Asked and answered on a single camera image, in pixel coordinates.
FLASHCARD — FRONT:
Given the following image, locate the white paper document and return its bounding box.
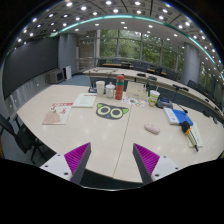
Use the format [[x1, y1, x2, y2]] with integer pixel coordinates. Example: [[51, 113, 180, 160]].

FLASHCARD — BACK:
[[73, 93, 96, 108]]

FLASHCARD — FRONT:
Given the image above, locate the black cat-face mouse pad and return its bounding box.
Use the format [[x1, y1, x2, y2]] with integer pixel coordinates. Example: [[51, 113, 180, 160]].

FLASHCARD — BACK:
[[96, 103, 129, 120]]

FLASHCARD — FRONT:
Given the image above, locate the red water bottle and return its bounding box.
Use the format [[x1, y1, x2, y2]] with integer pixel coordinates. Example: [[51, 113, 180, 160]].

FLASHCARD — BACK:
[[115, 75, 124, 100]]

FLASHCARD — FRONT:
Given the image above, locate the pink computer mouse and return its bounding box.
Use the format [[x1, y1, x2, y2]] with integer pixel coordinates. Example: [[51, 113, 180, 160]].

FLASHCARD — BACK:
[[144, 124, 160, 134]]

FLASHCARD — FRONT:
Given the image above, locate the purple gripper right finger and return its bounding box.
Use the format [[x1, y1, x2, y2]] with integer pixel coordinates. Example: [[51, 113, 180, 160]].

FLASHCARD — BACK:
[[132, 143, 183, 186]]

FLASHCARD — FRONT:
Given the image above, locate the red and white booklet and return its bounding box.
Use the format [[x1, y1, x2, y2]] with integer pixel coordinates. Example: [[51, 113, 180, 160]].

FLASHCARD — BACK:
[[42, 103, 72, 125]]

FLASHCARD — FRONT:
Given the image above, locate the colourful sticker sheet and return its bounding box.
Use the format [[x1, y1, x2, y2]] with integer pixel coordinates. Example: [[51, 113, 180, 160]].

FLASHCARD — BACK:
[[122, 97, 145, 108]]

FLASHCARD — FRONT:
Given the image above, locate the black office chair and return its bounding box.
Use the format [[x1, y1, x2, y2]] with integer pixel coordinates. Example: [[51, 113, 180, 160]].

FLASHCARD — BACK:
[[0, 114, 48, 164]]

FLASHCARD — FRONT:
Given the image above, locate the white paper cup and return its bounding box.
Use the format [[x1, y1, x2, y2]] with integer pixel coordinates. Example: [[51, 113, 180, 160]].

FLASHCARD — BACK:
[[96, 81, 105, 96]]

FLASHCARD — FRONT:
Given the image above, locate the white lidded mug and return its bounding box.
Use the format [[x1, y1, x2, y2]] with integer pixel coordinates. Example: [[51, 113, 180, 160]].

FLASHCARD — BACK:
[[106, 83, 115, 98]]

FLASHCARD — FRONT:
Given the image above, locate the green-banded paper cup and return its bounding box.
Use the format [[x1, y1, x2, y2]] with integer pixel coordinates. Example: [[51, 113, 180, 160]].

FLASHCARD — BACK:
[[149, 90, 160, 106]]

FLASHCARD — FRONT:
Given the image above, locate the grey desktop conference unit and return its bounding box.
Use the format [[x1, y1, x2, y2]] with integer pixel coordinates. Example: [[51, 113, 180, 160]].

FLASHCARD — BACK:
[[156, 98, 173, 108]]

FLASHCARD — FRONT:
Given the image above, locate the large dark wall screen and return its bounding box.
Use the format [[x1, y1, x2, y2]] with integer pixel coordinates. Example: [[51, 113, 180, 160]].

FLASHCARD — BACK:
[[3, 37, 59, 98]]

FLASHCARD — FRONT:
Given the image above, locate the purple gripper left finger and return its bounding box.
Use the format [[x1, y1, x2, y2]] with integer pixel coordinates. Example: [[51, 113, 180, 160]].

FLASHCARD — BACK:
[[39, 142, 92, 185]]

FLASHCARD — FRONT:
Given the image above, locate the grey equipment cabinet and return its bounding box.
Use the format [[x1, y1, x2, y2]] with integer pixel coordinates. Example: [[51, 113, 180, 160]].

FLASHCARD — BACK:
[[47, 70, 64, 84]]

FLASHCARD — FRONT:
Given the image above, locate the white table name card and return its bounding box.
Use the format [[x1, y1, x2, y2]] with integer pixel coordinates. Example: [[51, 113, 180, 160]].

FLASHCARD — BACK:
[[126, 81, 148, 100]]

